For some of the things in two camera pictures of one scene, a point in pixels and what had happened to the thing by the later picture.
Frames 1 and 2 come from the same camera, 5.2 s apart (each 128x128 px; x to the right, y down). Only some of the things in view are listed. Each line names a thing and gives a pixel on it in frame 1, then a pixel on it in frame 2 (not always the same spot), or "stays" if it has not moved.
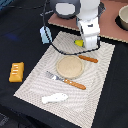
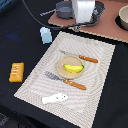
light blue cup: (46, 35) stays
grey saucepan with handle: (65, 9) stays
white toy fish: (54, 98) stays
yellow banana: (79, 42) -> (73, 68)
